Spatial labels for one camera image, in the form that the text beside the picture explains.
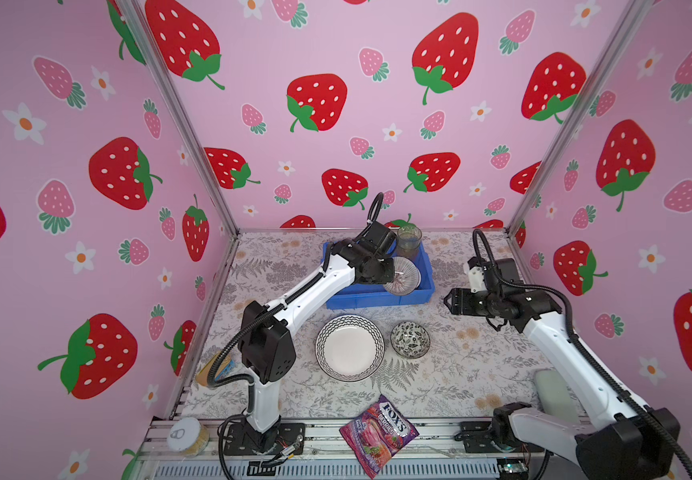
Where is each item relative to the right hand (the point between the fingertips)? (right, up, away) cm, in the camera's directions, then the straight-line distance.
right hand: (454, 298), depth 80 cm
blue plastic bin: (-25, -1, +13) cm, 28 cm away
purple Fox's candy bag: (-22, -33, -7) cm, 40 cm away
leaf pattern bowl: (-10, -14, +10) cm, 20 cm away
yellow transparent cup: (-9, +13, +21) cm, 26 cm away
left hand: (-17, +6, +4) cm, 19 cm away
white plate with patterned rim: (-29, -17, +9) cm, 35 cm away
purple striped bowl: (-12, +5, +5) cm, 14 cm away
